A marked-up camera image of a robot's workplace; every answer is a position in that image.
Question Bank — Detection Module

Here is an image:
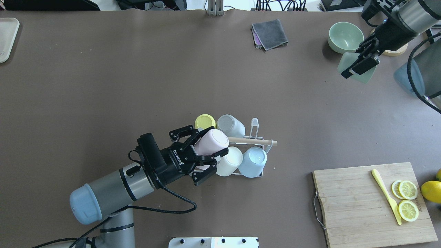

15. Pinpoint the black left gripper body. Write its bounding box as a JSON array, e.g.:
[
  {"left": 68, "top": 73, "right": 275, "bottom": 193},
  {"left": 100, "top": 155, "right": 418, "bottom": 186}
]
[{"left": 157, "top": 147, "right": 202, "bottom": 185}]

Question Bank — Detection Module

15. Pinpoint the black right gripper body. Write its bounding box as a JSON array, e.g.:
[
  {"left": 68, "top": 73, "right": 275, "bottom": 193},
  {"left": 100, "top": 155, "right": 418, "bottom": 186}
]
[{"left": 358, "top": 21, "right": 419, "bottom": 55}]

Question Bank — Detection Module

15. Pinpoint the green cup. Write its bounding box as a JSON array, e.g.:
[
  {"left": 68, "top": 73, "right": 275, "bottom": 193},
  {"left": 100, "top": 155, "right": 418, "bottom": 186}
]
[{"left": 337, "top": 52, "right": 377, "bottom": 84}]

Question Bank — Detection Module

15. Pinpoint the pink cup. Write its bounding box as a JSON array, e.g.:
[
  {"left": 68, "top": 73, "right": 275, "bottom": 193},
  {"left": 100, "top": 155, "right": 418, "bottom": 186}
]
[{"left": 194, "top": 129, "right": 229, "bottom": 156}]

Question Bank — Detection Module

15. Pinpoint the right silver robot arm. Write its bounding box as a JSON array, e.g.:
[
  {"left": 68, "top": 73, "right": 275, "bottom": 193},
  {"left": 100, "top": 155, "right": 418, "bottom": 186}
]
[{"left": 338, "top": 0, "right": 440, "bottom": 113}]

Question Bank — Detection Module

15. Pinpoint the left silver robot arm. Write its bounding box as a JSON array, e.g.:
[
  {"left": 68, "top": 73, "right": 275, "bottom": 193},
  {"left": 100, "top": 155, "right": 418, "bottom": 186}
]
[{"left": 38, "top": 125, "right": 229, "bottom": 248}]

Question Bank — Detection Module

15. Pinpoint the yellow cup on rack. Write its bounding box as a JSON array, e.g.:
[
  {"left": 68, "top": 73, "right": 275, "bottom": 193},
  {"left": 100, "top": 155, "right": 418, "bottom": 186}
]
[{"left": 194, "top": 114, "right": 217, "bottom": 129}]

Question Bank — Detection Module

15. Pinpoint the white cup on rack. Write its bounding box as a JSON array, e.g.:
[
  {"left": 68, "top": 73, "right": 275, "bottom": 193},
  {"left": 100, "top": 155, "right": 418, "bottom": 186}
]
[{"left": 216, "top": 146, "right": 244, "bottom": 176}]

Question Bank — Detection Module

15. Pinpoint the grey cup on rack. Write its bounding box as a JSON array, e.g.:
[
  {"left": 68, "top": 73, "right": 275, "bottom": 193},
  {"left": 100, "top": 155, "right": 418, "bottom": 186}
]
[{"left": 217, "top": 114, "right": 246, "bottom": 138}]

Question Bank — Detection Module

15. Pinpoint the light blue cup on rack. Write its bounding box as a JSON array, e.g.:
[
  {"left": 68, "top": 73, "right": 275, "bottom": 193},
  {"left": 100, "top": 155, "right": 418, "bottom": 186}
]
[{"left": 238, "top": 147, "right": 267, "bottom": 178}]

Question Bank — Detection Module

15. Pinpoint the wooden mug tree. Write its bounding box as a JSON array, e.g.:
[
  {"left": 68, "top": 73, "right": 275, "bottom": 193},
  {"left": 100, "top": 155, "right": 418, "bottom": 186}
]
[{"left": 370, "top": 27, "right": 408, "bottom": 56}]

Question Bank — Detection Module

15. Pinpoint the green bowl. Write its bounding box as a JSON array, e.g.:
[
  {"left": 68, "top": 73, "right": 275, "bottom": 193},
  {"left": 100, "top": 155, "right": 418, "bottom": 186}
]
[{"left": 327, "top": 22, "right": 365, "bottom": 54}]

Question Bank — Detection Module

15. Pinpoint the grey folded cloth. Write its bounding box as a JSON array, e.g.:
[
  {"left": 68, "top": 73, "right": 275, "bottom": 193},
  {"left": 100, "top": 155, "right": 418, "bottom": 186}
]
[{"left": 251, "top": 19, "right": 288, "bottom": 51}]

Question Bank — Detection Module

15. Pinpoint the lemon slice left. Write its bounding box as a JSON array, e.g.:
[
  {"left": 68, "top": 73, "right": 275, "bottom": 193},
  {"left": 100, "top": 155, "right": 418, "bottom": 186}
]
[{"left": 391, "top": 180, "right": 418, "bottom": 200}]

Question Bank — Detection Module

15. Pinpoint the lemon slice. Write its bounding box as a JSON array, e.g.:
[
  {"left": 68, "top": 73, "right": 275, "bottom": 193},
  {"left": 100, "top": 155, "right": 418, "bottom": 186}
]
[
  {"left": 391, "top": 180, "right": 418, "bottom": 200},
  {"left": 398, "top": 200, "right": 419, "bottom": 222}
]

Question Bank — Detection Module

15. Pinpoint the yellow lemon lower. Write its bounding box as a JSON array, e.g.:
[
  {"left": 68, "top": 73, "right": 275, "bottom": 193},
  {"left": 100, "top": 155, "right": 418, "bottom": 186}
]
[{"left": 435, "top": 169, "right": 441, "bottom": 182}]

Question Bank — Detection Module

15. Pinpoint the yellow lemon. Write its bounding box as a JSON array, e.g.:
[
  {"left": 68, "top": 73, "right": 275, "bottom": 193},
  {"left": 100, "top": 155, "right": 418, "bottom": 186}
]
[
  {"left": 435, "top": 169, "right": 441, "bottom": 182},
  {"left": 420, "top": 180, "right": 441, "bottom": 204}
]

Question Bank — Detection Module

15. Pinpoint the yellow plastic knife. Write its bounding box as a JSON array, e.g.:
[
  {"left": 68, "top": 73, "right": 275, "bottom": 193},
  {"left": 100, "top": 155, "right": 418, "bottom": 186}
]
[{"left": 371, "top": 169, "right": 402, "bottom": 225}]

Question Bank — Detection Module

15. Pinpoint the wooden cutting board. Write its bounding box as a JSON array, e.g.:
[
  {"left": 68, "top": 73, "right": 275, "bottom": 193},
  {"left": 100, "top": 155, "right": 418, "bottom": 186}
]
[{"left": 313, "top": 162, "right": 438, "bottom": 248}]

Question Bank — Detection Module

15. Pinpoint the yellow lemon upper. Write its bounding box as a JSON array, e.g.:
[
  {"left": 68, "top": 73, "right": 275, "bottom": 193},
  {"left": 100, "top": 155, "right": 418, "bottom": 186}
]
[{"left": 420, "top": 180, "right": 441, "bottom": 204}]

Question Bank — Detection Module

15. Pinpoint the lemon slice right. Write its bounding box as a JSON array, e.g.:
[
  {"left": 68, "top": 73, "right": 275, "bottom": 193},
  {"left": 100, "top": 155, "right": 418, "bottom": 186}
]
[{"left": 398, "top": 200, "right": 419, "bottom": 222}]

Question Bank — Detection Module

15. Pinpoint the white plastic tray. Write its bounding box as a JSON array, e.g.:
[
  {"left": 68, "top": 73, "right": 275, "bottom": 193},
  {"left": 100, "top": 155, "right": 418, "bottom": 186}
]
[{"left": 0, "top": 18, "right": 20, "bottom": 63}]

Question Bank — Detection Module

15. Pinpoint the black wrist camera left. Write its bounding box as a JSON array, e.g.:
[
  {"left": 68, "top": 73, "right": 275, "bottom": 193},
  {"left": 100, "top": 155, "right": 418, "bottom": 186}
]
[{"left": 135, "top": 133, "right": 167, "bottom": 176}]

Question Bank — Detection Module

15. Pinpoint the white wire cup rack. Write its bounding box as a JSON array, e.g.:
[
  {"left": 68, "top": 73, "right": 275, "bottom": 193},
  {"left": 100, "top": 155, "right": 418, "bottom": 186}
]
[{"left": 192, "top": 118, "right": 278, "bottom": 178}]

